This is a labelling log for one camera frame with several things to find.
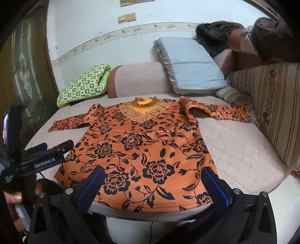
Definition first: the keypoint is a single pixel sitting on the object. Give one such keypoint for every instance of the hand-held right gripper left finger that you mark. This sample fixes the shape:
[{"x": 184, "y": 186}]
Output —
[{"x": 91, "y": 187}]

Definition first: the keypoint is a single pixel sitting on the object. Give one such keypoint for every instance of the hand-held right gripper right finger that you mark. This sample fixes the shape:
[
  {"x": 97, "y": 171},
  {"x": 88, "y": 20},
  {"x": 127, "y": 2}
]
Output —
[{"x": 216, "y": 190}]

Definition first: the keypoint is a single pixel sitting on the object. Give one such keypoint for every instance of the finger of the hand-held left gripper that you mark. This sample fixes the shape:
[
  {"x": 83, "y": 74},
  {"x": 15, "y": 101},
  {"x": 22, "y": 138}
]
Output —
[
  {"x": 37, "y": 147},
  {"x": 62, "y": 145}
]

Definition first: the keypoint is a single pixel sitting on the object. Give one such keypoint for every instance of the orange floral shirt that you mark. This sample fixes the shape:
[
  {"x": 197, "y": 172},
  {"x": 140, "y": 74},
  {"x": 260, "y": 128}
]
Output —
[{"x": 145, "y": 150}]

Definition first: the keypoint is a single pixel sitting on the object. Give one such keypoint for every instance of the person's left hand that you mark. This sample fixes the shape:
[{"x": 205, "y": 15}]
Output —
[{"x": 15, "y": 197}]

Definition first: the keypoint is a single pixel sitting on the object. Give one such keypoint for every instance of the green patterned pillow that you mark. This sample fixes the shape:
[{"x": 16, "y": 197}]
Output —
[{"x": 83, "y": 85}]

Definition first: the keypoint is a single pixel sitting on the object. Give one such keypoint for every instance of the striped beige sofa backrest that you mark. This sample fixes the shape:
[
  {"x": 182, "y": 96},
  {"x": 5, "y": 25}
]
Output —
[{"x": 271, "y": 105}]

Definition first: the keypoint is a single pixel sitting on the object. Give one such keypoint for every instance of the pink bolster cushion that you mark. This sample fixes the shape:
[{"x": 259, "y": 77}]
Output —
[{"x": 138, "y": 78}]

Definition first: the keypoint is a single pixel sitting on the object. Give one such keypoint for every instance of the grey pillow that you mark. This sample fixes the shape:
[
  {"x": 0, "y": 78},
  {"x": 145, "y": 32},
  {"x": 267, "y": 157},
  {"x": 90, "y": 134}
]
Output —
[{"x": 189, "y": 65}]

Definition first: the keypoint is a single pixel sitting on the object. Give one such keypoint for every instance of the black furry cushion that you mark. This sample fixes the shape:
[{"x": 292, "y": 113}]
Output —
[{"x": 212, "y": 38}]

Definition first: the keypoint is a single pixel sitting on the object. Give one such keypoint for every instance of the dark brown cushion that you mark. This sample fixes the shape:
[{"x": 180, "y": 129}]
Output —
[{"x": 274, "y": 39}]

